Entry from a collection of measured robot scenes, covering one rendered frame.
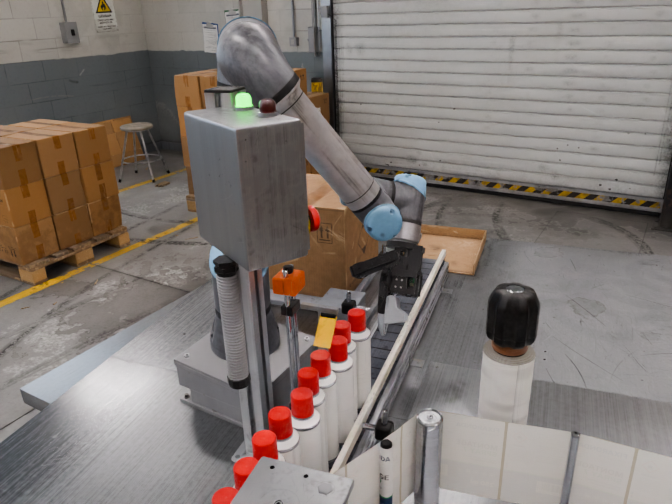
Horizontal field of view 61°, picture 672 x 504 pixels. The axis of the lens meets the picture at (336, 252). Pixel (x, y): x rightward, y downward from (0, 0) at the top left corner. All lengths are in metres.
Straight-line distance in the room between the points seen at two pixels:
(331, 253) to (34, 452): 0.82
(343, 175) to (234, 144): 0.41
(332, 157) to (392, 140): 4.59
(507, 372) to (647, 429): 0.33
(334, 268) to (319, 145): 0.58
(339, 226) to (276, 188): 0.78
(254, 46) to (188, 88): 3.89
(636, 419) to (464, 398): 0.31
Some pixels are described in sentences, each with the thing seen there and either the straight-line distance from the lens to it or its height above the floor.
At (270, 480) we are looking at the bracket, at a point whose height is 1.14.
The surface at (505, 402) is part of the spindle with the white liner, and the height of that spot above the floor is 0.99.
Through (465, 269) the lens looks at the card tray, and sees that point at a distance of 1.85.
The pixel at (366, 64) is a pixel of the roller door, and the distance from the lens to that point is 5.67.
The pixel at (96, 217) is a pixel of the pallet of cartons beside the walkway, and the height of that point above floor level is 0.28.
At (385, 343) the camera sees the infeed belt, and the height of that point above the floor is 0.88.
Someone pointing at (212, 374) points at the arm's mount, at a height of 0.93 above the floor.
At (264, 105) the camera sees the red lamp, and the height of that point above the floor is 1.49.
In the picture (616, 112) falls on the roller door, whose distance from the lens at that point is 5.07.
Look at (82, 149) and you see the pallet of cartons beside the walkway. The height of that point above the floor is 0.77.
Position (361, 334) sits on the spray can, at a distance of 1.07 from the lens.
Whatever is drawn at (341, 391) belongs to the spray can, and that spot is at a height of 1.00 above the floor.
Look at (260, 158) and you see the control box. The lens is 0.72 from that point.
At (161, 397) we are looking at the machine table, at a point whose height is 0.83.
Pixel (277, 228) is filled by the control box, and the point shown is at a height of 1.34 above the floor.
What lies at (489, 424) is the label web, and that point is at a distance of 0.87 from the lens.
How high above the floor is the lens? 1.60
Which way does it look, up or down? 23 degrees down
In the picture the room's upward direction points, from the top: 2 degrees counter-clockwise
